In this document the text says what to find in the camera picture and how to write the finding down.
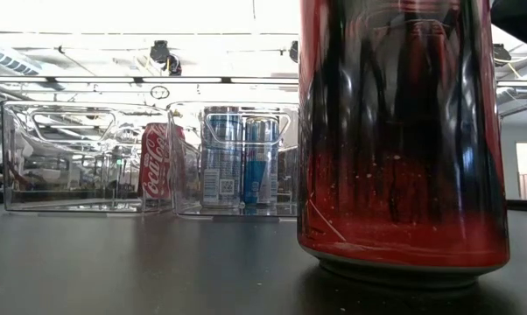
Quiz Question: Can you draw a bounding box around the blue silver Red Bull can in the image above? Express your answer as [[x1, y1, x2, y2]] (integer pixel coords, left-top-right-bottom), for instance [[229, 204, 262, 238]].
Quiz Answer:
[[243, 115, 281, 207], [200, 104, 244, 210]]

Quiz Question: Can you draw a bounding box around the clear plastic bin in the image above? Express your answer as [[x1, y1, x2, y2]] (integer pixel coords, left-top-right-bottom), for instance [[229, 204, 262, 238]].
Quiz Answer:
[[0, 100, 173, 214], [165, 101, 300, 218]]

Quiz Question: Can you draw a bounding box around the red Coca-Cola can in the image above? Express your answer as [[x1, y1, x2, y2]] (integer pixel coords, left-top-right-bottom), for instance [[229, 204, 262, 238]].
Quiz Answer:
[[137, 122, 186, 201], [297, 0, 511, 290]]

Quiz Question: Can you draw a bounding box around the long metal ceiling bar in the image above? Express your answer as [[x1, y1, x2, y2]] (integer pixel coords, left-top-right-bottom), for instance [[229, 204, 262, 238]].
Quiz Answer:
[[0, 74, 527, 88]]

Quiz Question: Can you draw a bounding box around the silver ventilation duct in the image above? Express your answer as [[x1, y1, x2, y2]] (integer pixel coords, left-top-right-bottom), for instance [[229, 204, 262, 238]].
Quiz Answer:
[[0, 43, 44, 78]]

